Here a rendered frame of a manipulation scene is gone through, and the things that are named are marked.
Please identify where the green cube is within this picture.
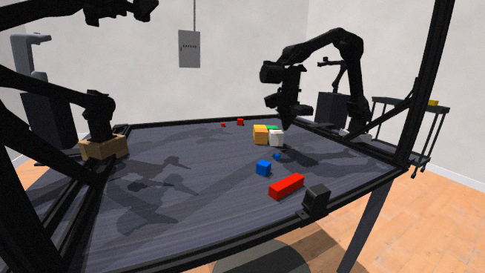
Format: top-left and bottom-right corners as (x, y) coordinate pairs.
(266, 125), (279, 133)

